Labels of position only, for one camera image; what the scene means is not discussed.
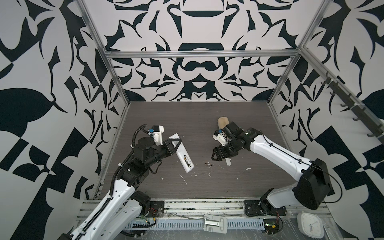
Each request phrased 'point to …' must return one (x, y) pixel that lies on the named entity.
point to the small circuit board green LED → (271, 226)
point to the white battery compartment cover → (228, 162)
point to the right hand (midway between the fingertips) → (217, 155)
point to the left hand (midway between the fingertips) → (182, 138)
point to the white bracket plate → (215, 223)
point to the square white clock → (310, 225)
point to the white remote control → (183, 155)
